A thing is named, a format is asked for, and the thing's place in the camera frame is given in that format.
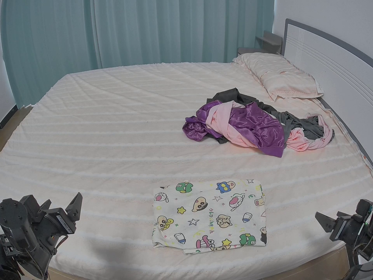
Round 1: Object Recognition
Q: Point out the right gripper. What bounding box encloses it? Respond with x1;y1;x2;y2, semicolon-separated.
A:
315;211;356;242

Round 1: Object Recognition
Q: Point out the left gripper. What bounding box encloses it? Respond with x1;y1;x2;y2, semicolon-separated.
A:
40;192;83;236

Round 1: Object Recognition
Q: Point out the white printed pyjama top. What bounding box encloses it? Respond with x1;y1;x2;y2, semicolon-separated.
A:
152;179;268;255

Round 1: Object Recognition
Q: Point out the pile of clothes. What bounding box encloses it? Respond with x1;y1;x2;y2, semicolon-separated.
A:
182;87;335;158

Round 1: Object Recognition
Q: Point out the bed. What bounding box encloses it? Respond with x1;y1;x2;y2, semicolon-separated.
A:
0;18;373;280

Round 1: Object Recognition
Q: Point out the pale pink pillow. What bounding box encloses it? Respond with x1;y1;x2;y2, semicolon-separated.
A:
232;52;325;102

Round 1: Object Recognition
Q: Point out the grey bedside table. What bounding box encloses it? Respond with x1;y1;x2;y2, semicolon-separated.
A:
237;30;283;56

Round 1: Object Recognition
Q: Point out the blue-green curtain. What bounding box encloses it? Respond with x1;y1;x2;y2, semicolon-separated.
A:
1;0;276;109

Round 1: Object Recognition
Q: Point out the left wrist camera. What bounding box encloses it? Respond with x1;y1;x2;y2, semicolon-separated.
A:
19;195;41;219

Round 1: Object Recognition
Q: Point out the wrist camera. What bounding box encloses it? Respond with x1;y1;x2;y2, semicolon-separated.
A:
19;195;41;219
356;199;373;224

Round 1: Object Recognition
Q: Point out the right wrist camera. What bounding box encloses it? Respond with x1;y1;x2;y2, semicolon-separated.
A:
356;199;373;224

